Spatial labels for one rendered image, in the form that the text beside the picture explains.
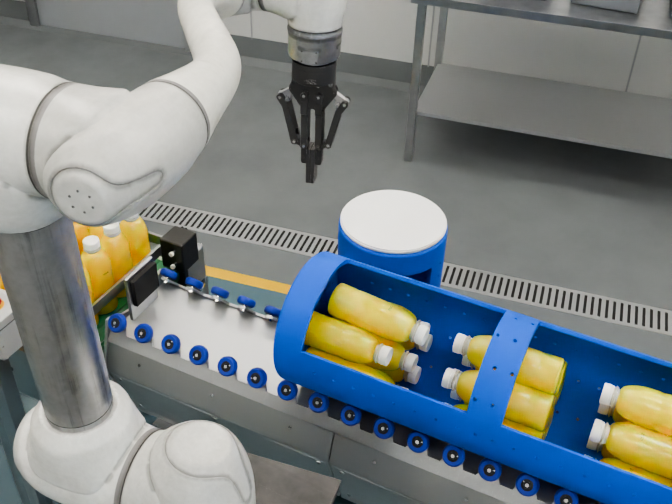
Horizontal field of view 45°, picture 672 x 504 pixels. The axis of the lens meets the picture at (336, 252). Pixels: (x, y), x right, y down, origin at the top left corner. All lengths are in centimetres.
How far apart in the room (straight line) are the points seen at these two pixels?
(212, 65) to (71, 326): 39
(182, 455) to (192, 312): 82
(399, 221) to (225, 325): 52
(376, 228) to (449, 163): 234
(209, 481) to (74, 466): 21
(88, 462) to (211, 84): 60
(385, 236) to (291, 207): 195
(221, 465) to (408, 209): 112
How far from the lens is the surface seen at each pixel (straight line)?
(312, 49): 136
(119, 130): 86
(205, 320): 199
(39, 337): 114
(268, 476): 157
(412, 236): 208
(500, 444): 155
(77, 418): 126
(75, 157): 85
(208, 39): 111
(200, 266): 236
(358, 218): 213
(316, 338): 165
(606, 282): 378
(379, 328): 162
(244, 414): 186
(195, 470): 123
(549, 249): 389
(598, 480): 154
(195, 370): 188
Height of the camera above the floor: 226
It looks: 38 degrees down
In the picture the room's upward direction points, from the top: 2 degrees clockwise
